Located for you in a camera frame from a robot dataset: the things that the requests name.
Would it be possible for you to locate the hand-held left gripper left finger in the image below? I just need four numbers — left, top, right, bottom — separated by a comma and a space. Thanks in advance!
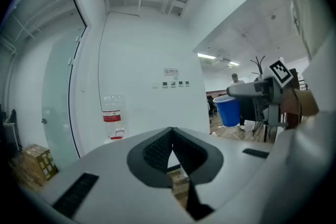
23, 127, 196, 224

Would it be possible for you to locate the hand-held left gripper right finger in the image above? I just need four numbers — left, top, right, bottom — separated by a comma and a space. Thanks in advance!
172, 127, 274, 224

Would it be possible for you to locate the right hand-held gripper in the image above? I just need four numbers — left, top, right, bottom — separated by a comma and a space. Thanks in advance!
226, 57, 294, 128

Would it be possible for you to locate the person's right forearm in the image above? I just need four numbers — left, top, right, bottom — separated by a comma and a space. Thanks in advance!
280, 88, 320, 119

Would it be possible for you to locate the clear water jug red label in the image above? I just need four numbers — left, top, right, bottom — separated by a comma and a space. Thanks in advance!
102, 95, 126, 140

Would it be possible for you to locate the black tripod stand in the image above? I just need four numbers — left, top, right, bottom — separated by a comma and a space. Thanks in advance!
239, 98, 271, 143

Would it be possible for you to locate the black office chair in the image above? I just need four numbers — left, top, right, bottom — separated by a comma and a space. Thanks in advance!
206, 94, 219, 118

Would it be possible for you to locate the brown cardboard box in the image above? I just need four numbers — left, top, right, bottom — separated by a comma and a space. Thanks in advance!
22, 143, 59, 181

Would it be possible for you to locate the person's white shirt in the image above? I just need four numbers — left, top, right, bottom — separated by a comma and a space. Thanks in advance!
272, 0, 336, 224

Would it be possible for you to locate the frosted glass door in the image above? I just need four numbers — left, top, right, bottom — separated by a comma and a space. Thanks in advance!
41, 30, 88, 165

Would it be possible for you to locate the thin black wall cable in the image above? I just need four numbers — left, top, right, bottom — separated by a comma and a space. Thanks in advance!
97, 13, 109, 111

